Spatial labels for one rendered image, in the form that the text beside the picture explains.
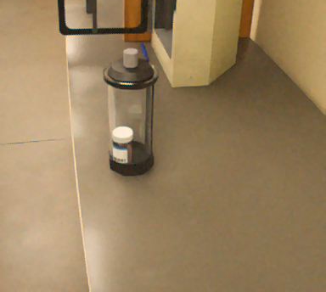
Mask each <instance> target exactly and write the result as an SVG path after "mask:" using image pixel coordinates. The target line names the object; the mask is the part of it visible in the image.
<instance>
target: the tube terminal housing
mask: <svg viewBox="0 0 326 292"><path fill-rule="evenodd" d="M242 2H243V0H177V14H175V13H174V20H173V34H172V48H171V59H169V57H168V55H167V53H166V50H165V49H164V48H163V47H162V45H161V43H160V39H159V38H158V37H157V35H156V33H155V28H153V33H152V37H151V46H152V48H153V49H154V51H155V53H156V55H157V57H158V59H159V62H160V65H161V67H162V69H163V71H164V72H165V74H166V77H167V79H168V81H169V82H170V83H171V86H172V87H189V86H200V85H203V86H209V85H210V84H211V83H212V82H214V80H215V79H217V77H219V76H220V75H221V74H222V73H223V72H226V71H227V70H228V69H229V68H230V67H231V66H232V65H234V64H235V61H236V56H237V54H236V51H237V46H238V39H239V24H240V19H241V14H242V13H241V9H242Z"/></svg>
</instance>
